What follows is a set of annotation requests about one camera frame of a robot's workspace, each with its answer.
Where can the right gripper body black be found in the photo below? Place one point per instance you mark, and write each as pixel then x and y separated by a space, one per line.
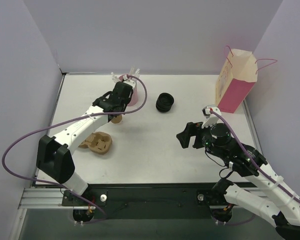
pixel 196 136

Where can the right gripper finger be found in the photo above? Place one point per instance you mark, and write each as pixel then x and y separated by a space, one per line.
pixel 186 133
pixel 184 142

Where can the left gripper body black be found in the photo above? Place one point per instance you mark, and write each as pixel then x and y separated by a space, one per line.
pixel 125 88

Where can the stack of brown paper cups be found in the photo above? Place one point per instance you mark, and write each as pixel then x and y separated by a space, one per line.
pixel 117 119

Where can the stack of black lids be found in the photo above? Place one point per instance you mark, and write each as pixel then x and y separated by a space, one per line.
pixel 164 102

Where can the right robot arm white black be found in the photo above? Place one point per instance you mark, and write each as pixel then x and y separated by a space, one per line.
pixel 281 208

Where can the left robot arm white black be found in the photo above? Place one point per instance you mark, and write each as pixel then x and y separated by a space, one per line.
pixel 54 155

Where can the pink straw holder cup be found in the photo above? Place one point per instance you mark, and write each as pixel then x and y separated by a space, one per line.
pixel 134 96

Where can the white wrapped straws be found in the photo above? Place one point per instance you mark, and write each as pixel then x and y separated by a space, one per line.
pixel 133 72

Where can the brown pulp cup carriers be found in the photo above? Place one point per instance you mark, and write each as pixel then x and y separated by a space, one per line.
pixel 98 143

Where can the pink cream paper gift bag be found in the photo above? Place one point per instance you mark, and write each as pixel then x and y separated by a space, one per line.
pixel 237 78

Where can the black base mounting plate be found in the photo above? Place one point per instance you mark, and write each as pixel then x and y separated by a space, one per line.
pixel 150 201

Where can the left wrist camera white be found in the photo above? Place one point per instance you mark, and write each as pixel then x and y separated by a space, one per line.
pixel 130 81

